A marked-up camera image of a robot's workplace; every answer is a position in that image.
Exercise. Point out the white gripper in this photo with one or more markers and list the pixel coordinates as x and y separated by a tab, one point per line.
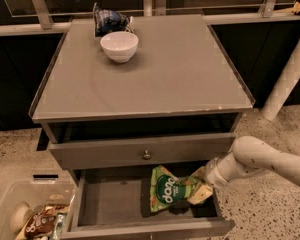
212	174

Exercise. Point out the green rice chip bag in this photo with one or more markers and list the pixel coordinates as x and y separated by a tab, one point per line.
167	190

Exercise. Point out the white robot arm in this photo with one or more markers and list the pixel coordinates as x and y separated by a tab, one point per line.
248	157

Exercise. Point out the grey upper drawer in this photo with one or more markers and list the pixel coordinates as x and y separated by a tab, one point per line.
129	152

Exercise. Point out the round metal drawer knob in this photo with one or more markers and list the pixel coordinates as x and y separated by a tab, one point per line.
146	155

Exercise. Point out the grey drawer cabinet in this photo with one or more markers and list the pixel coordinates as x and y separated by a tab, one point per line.
179	82

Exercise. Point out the open grey middle drawer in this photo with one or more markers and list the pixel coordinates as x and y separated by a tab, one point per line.
114	204

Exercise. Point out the brown snack bag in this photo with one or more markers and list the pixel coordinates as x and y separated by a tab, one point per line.
41	224

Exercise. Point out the dark blue snack bag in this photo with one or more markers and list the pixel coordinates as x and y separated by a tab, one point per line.
108	21

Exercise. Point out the green snack packet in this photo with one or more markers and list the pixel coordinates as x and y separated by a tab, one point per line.
59	226

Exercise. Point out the white ceramic bowl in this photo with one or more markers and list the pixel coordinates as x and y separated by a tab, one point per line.
119	46

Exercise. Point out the clear plastic storage bin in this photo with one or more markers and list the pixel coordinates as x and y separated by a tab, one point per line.
36	194

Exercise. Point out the white round object in bin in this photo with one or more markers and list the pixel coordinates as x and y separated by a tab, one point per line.
20	215

